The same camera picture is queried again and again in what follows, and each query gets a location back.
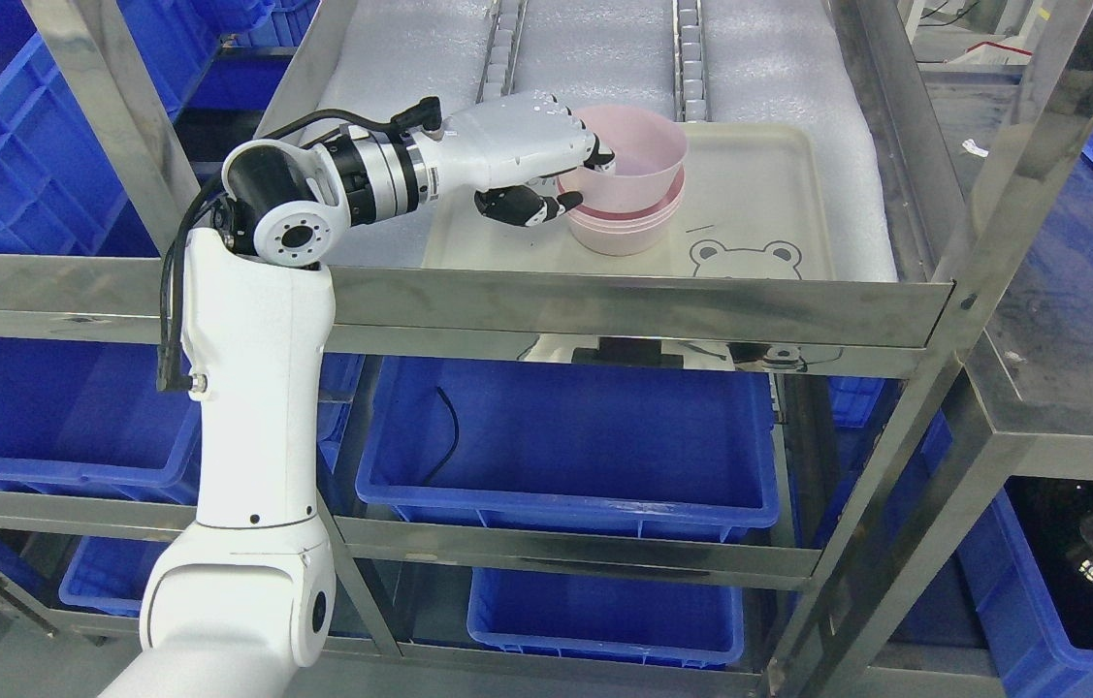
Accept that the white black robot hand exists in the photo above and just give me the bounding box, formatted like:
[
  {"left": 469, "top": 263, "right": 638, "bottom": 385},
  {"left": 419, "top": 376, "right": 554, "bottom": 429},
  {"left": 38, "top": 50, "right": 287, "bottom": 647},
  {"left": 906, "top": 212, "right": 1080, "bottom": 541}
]
[{"left": 410, "top": 92, "right": 614, "bottom": 227}]

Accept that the pink ikea bowl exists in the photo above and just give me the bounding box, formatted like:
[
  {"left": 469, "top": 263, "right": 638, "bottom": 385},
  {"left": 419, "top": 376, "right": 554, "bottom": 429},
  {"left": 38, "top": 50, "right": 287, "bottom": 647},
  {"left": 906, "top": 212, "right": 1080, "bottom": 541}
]
[{"left": 559, "top": 105, "right": 689, "bottom": 215}]

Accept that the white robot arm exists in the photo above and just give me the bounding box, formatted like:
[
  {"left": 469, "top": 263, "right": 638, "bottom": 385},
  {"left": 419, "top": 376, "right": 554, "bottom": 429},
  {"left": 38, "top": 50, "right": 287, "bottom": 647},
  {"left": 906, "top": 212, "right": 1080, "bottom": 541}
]
[{"left": 104, "top": 134, "right": 438, "bottom": 697}]

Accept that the blue bin centre shelf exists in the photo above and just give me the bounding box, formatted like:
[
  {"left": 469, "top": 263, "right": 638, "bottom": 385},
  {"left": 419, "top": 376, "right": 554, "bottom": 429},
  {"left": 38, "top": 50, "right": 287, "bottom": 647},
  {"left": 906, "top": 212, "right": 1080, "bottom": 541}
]
[{"left": 355, "top": 358, "right": 781, "bottom": 543}]

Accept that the blue bin shelf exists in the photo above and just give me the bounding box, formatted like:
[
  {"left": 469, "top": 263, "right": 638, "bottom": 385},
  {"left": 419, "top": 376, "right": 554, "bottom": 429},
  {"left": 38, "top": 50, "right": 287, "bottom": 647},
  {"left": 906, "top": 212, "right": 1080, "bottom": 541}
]
[
  {"left": 355, "top": 358, "right": 781, "bottom": 543},
  {"left": 466, "top": 567, "right": 745, "bottom": 670},
  {"left": 0, "top": 338, "right": 201, "bottom": 504}
]

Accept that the stainless steel shelf rack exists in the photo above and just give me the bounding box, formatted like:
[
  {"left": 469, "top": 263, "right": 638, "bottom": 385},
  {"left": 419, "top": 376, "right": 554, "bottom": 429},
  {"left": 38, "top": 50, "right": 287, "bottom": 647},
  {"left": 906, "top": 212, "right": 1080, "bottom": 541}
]
[{"left": 0, "top": 0, "right": 1093, "bottom": 698}]

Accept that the blue bin bottom shelf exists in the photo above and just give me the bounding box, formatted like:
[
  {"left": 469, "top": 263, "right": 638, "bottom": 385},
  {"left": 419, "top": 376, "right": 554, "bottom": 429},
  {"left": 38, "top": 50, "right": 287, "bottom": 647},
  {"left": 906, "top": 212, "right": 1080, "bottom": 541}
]
[{"left": 466, "top": 567, "right": 745, "bottom": 670}]

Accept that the blue bin left shelf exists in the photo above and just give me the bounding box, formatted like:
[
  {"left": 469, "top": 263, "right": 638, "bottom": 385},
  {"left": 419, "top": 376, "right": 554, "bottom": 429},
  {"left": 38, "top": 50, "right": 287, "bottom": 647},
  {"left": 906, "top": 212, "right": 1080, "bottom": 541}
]
[{"left": 0, "top": 338, "right": 201, "bottom": 504}]

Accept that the beige bear tray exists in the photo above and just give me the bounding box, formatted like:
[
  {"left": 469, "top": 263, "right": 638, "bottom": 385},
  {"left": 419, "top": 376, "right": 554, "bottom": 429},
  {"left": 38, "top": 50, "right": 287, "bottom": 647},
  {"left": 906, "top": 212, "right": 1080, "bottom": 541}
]
[{"left": 423, "top": 123, "right": 835, "bottom": 281}]

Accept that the white foam sheet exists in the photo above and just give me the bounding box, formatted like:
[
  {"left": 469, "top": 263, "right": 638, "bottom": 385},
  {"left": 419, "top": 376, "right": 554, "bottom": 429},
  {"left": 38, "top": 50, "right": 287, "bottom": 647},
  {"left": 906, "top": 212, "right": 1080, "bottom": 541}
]
[{"left": 306, "top": 1, "right": 900, "bottom": 282}]

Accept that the stainless steel table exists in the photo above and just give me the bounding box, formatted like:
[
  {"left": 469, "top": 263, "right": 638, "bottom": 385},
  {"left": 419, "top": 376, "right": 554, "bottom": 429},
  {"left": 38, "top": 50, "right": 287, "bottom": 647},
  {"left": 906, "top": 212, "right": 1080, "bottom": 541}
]
[{"left": 915, "top": 58, "right": 1093, "bottom": 486}]

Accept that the blue bin with helmet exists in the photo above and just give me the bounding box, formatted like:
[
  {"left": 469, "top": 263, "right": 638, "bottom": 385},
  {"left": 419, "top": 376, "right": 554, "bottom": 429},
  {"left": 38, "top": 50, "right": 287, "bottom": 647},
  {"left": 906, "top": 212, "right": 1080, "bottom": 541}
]
[{"left": 953, "top": 480, "right": 1093, "bottom": 698}]

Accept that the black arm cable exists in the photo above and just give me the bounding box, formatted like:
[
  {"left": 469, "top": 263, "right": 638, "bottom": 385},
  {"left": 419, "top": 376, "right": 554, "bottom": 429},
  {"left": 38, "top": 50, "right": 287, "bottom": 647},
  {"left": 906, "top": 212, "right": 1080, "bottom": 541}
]
[{"left": 155, "top": 97, "right": 442, "bottom": 394}]

